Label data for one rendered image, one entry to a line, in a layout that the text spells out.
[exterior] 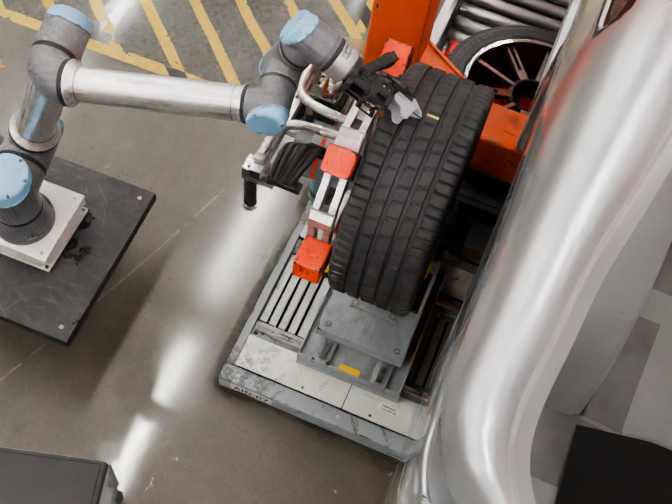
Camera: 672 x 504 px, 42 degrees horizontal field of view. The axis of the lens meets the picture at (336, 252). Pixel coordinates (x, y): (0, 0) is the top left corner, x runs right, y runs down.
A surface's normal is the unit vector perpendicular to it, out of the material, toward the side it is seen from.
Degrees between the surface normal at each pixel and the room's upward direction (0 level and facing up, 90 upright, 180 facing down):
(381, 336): 0
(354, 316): 0
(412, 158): 23
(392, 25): 90
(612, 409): 13
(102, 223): 0
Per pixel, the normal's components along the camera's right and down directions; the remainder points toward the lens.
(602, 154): -0.48, -0.51
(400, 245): -0.27, 0.42
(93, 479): 0.09, -0.50
